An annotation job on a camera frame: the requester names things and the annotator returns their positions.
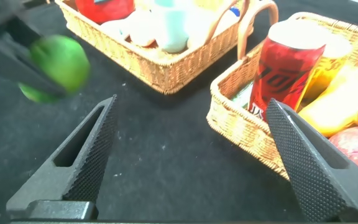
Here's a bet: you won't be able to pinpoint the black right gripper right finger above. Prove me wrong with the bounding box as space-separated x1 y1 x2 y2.
265 98 358 222

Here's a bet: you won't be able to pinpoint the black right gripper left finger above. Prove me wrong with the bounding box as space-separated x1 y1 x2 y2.
6 94 119 220

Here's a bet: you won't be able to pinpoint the green lime fruit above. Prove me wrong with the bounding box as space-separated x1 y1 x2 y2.
19 34 91 103

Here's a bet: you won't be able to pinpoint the red pot black interior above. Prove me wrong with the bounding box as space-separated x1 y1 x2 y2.
75 0 135 25

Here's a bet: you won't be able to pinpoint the red soda can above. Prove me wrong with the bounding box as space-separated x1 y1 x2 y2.
247 19 326 122

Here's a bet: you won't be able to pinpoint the yellow mango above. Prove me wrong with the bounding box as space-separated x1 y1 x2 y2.
297 62 358 138

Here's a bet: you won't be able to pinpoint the black tablecloth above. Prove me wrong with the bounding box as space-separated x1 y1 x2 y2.
0 0 358 224

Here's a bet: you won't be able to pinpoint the gold energy drink can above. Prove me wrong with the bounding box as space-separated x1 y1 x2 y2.
300 34 353 108

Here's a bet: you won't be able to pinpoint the pink bottle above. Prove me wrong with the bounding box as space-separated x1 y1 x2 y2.
121 9 161 48

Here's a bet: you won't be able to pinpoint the small green gum pack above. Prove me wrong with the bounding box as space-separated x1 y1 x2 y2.
231 82 254 110

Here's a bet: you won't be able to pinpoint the light blue cup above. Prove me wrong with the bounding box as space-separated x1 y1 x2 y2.
152 0 198 54

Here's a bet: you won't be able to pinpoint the white lotion bottle blue cap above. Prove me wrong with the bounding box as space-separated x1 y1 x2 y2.
186 6 242 50

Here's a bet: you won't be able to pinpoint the wicker basket brown handles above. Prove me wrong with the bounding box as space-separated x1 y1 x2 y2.
54 0 279 95
206 11 358 181

